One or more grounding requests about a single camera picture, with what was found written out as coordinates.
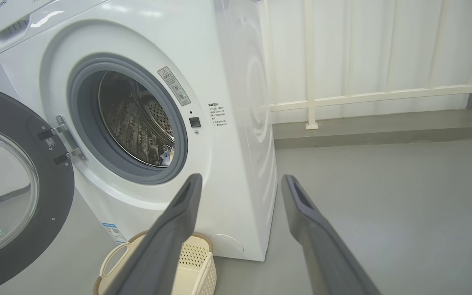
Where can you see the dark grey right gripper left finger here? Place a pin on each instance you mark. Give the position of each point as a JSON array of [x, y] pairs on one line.
[[166, 246]]

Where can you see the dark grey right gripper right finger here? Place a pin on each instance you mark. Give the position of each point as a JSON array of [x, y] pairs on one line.
[[322, 254]]

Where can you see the cream and blue printed garment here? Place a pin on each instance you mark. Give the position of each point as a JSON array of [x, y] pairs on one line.
[[167, 156]]

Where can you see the black round glass washer door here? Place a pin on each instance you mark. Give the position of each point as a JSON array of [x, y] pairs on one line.
[[55, 196]]

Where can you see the black square door latch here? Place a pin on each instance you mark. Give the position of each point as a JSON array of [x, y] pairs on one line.
[[195, 122]]

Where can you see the stainless steel washing machine drum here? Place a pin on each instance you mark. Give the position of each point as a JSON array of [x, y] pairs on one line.
[[129, 123]]

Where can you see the metal door hinge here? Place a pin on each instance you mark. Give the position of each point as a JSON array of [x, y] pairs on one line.
[[70, 141]]

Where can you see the white front-load washing machine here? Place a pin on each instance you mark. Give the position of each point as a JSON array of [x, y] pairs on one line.
[[228, 61]]

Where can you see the cream laundry basket brown rim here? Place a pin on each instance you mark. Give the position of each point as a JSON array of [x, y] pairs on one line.
[[199, 266]]

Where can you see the blue energy label sticker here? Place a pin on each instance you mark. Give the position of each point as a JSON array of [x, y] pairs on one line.
[[114, 233]]

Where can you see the round white filter cover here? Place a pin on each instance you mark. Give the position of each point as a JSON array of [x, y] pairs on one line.
[[228, 246]]

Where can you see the grey warning sticker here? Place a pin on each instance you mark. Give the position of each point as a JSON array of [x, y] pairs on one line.
[[174, 86]]

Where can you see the white metal railing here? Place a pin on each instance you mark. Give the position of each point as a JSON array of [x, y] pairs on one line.
[[383, 96]]

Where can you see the white detergent drawer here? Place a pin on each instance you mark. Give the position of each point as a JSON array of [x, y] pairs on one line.
[[14, 24]]

